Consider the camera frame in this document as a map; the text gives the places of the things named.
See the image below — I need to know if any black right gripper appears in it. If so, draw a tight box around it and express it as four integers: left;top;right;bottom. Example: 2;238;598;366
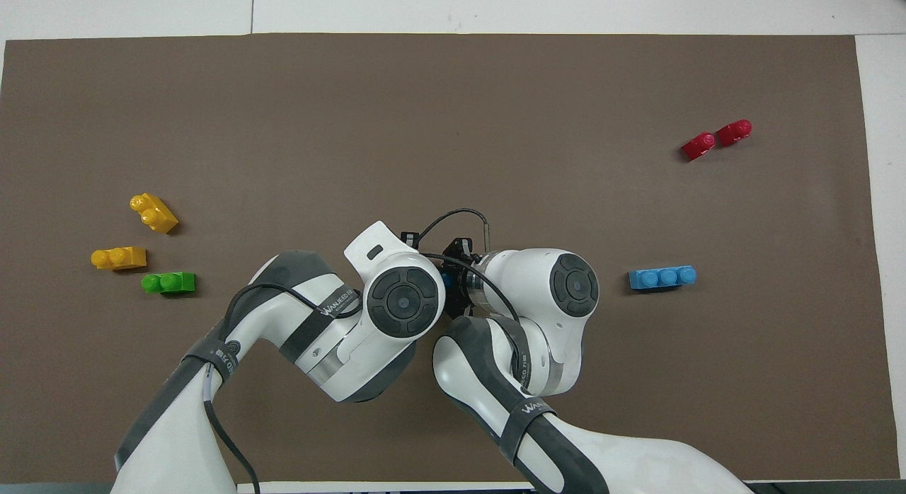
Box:
447;236;489;319

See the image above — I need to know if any brown table mat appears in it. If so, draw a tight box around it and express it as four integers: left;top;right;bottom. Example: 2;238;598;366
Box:
0;33;901;484

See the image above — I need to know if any green two-stud toy brick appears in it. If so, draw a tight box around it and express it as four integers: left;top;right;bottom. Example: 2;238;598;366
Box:
141;271;197;295

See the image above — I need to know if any yellow two-stud toy brick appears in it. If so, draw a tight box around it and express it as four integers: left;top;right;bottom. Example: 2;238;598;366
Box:
130;193;180;235
91;246;148;271

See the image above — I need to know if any red one-stud toy brick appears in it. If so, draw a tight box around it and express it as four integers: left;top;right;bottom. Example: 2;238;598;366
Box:
681;132;717;162
716;119;753;148

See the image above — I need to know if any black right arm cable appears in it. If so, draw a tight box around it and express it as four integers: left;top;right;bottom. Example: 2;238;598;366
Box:
416;209;523;321

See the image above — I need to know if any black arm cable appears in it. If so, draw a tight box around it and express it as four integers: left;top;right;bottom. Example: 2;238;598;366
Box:
202;284;365;494
416;209;523;321

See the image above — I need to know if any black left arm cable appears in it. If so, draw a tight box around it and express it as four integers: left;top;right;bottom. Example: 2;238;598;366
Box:
202;284;365;494

